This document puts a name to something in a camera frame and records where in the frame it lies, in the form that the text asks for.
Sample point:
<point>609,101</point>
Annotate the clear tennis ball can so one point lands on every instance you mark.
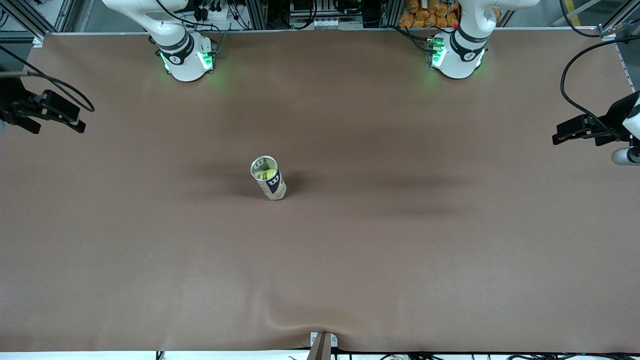
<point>274,186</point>

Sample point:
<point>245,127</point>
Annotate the metal edge bracket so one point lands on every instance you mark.
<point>324,342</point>

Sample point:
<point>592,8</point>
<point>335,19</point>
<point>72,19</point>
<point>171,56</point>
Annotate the orange packets pile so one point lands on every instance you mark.
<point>420,15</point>

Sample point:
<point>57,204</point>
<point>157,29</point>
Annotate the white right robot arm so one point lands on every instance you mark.
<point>185,65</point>

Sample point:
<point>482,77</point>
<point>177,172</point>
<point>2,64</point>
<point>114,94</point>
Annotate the white connector block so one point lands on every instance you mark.
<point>325,23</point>

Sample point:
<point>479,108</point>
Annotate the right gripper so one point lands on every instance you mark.
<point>11,97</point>

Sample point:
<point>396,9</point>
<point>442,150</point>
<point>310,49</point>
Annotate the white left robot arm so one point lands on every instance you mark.
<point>457,62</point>

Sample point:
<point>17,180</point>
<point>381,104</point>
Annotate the aluminium frame profile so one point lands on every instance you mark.
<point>65,12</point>
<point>607,32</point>

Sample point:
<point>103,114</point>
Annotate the brown table mat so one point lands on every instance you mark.
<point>400,250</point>

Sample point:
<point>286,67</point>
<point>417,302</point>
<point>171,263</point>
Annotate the aluminium frame post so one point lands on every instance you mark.
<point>257,12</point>

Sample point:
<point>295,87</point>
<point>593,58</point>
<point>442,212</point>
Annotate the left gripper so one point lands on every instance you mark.
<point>616,116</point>

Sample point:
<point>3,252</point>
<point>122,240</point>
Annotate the green lit controller board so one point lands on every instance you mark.
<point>434,50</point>

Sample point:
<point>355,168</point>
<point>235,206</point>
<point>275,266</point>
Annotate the white power strip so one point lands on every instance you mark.
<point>215,14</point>

